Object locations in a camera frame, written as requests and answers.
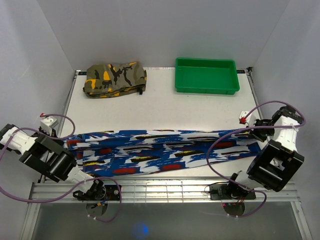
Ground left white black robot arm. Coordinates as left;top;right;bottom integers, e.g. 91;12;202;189
0;124;107;201

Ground green plastic tray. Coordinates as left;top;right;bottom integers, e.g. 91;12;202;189
174;57;240;95

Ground aluminium table edge rail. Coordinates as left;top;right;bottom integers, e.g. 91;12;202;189
28;178;301;204

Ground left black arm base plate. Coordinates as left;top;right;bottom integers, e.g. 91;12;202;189
72;184;120;201

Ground blue white red patterned trousers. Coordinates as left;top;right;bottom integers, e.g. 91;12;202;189
64;129;261;177

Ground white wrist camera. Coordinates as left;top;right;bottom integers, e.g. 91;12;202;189
40;113;59;133
238;111;258;127

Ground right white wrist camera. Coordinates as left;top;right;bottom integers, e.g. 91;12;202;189
238;111;258;127

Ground folded camouflage trousers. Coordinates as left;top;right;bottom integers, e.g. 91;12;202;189
82;61;147;99

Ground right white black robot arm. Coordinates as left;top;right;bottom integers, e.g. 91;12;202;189
225;105;305;199

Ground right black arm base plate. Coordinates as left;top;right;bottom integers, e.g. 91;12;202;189
209;183;256;201

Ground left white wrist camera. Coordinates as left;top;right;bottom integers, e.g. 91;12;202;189
40;113;59;133

